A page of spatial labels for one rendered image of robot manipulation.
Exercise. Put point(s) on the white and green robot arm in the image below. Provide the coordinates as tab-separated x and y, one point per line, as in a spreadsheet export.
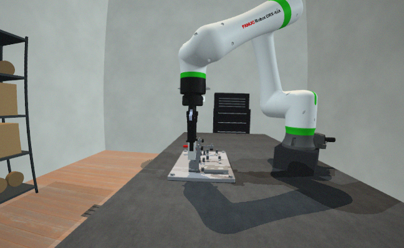
212	42

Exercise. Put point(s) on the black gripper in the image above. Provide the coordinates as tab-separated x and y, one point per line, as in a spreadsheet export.
192	117

